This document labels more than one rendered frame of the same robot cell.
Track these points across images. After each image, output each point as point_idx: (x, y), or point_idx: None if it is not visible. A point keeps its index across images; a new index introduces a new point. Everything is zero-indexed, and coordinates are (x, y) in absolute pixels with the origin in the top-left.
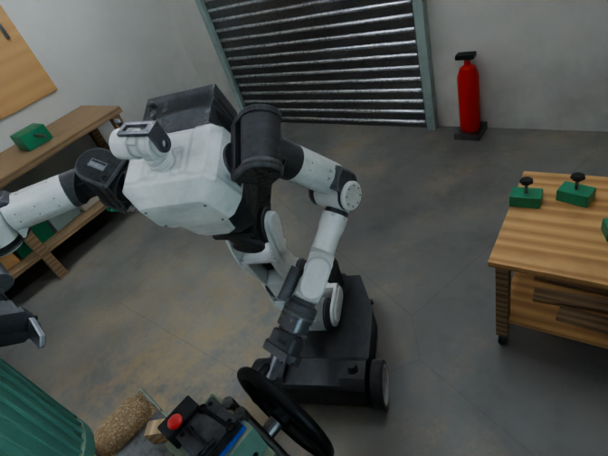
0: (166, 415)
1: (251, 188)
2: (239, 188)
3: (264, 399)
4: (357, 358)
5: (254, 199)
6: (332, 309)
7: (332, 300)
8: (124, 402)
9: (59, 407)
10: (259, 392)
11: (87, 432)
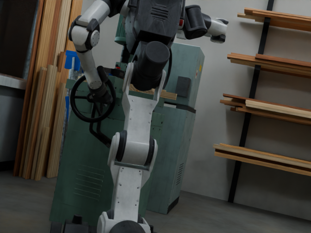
0: (135, 91)
1: (127, 30)
2: (122, 18)
3: (106, 110)
4: (73, 231)
5: (128, 38)
6: (102, 211)
7: (105, 213)
8: (153, 90)
9: (123, 29)
10: (108, 107)
11: (120, 38)
